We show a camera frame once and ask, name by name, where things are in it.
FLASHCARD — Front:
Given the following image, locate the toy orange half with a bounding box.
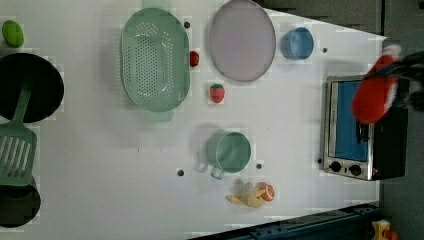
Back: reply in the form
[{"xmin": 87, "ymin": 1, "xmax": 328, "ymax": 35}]
[{"xmin": 261, "ymin": 183, "xmax": 275, "ymax": 202}]

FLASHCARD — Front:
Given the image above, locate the green slotted spatula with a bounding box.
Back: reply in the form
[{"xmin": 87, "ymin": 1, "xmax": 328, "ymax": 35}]
[{"xmin": 0, "ymin": 88, "xmax": 37, "ymax": 186}]

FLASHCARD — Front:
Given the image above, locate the silver toaster oven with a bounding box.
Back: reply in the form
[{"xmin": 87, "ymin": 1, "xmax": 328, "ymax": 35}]
[{"xmin": 323, "ymin": 75, "xmax": 408, "ymax": 181}]

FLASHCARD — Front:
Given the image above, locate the light red toy strawberry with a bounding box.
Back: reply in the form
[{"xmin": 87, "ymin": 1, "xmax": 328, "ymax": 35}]
[{"xmin": 209, "ymin": 84, "xmax": 225, "ymax": 103}]

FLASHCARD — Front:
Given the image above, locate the dark red toy strawberry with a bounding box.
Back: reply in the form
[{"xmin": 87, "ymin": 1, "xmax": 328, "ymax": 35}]
[{"xmin": 190, "ymin": 51, "xmax": 200, "ymax": 67}]

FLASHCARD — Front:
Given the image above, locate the lilac round plate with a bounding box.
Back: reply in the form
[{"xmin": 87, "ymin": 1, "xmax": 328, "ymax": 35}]
[{"xmin": 209, "ymin": 0, "xmax": 276, "ymax": 81}]

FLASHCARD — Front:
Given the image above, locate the black frying pan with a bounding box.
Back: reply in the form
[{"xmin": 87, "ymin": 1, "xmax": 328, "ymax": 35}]
[{"xmin": 0, "ymin": 53, "xmax": 65, "ymax": 123}]

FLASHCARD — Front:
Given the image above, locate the red ketchup bottle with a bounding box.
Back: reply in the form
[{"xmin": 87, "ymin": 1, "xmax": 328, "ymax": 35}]
[{"xmin": 351, "ymin": 44, "xmax": 402, "ymax": 124}]

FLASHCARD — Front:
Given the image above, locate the blue metal frame rail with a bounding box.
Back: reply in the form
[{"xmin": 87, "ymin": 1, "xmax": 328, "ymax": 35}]
[{"xmin": 191, "ymin": 204, "xmax": 381, "ymax": 240}]

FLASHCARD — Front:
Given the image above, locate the blue cup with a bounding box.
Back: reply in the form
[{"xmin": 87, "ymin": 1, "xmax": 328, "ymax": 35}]
[{"xmin": 280, "ymin": 27, "xmax": 314, "ymax": 60}]

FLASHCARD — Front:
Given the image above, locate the black pot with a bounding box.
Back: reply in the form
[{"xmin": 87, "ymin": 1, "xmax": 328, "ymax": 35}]
[{"xmin": 0, "ymin": 178, "xmax": 41, "ymax": 228}]

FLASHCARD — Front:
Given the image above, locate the yellow red emergency button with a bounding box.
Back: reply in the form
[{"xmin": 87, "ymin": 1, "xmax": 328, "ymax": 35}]
[{"xmin": 372, "ymin": 220, "xmax": 399, "ymax": 240}]

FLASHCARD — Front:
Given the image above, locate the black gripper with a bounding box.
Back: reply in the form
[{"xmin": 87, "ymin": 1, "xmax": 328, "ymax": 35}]
[{"xmin": 363, "ymin": 49, "xmax": 424, "ymax": 113}]

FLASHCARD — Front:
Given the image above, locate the green perforated colander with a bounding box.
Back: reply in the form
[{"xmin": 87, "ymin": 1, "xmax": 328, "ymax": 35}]
[{"xmin": 120, "ymin": 0, "xmax": 190, "ymax": 122}]

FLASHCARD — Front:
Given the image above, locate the peeled toy banana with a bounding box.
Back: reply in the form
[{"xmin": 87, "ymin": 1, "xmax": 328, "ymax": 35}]
[{"xmin": 225, "ymin": 183, "xmax": 265, "ymax": 208}]

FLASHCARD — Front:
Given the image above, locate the green mug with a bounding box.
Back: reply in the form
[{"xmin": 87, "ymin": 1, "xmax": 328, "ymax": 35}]
[{"xmin": 206, "ymin": 130, "xmax": 252, "ymax": 180}]

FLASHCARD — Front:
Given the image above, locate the green toy lime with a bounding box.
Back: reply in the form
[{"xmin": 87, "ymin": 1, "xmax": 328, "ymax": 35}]
[{"xmin": 2, "ymin": 20, "xmax": 25, "ymax": 48}]

